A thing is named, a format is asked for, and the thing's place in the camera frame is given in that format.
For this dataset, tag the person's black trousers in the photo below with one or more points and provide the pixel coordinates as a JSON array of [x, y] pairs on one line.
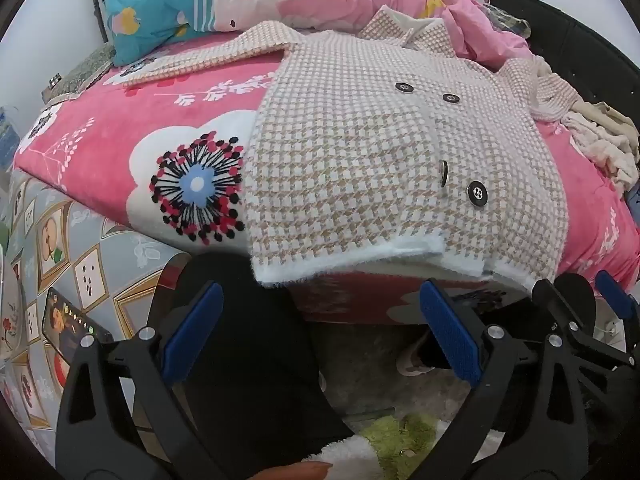
[[260, 360]]

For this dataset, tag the white fluffy cloth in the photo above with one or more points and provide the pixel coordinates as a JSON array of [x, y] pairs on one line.
[[350, 460]]

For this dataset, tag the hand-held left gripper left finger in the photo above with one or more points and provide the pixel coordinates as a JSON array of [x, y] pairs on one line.
[[197, 325]]

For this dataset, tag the grey picture-frame print sheet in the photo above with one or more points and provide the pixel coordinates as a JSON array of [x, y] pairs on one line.
[[120, 260]]

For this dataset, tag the pink floral blanket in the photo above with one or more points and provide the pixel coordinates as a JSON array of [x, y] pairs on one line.
[[100, 135]]

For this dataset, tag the dark patterned garment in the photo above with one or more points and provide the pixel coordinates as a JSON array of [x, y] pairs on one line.
[[507, 20]]

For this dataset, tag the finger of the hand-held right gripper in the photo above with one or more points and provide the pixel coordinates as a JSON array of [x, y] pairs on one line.
[[565, 305], [615, 295]]

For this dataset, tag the green white fluffy slipper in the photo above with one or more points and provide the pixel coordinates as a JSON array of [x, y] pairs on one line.
[[395, 440]]

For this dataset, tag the black padded headboard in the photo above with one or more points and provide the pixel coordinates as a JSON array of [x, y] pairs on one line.
[[590, 45]]

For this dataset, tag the beige crumpled clothes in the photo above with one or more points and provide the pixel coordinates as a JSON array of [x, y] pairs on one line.
[[600, 140]]

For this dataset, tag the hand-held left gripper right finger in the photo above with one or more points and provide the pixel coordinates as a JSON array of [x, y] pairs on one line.
[[450, 330]]

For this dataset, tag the grey-green patterned cloth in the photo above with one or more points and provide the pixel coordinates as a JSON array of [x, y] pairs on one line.
[[85, 72]]

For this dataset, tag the beige houndstooth knit coat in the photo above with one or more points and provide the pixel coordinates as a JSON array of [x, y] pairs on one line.
[[350, 160]]

